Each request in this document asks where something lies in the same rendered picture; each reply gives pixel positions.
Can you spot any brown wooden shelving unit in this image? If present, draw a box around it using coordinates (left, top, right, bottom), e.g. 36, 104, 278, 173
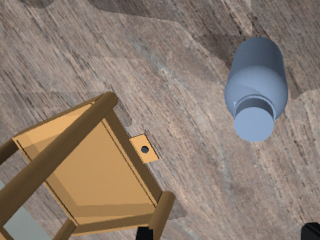
0, 91, 176, 240

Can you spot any blue-grey cylinder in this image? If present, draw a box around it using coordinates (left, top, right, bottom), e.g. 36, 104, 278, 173
224, 37, 288, 142

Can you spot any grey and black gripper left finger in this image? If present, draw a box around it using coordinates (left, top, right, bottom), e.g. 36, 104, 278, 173
135, 226, 153, 240

